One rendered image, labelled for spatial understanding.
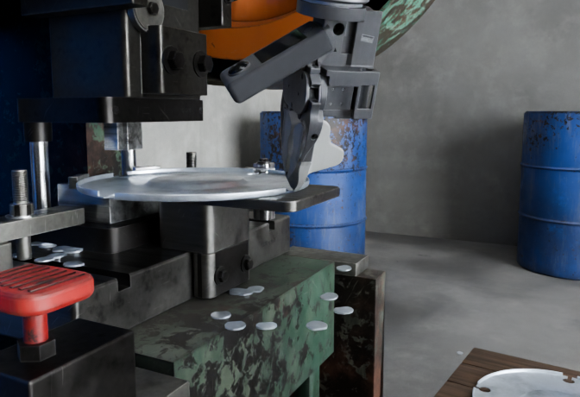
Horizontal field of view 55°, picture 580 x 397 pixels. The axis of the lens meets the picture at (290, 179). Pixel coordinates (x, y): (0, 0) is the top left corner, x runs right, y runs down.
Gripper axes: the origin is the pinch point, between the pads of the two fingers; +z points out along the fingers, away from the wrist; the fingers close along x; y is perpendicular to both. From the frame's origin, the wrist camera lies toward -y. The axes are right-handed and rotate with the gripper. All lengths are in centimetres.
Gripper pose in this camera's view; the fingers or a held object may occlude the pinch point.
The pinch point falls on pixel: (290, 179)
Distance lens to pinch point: 64.5
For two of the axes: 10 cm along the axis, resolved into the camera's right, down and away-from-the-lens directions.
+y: 9.4, -0.4, 3.5
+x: -3.3, -4.3, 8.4
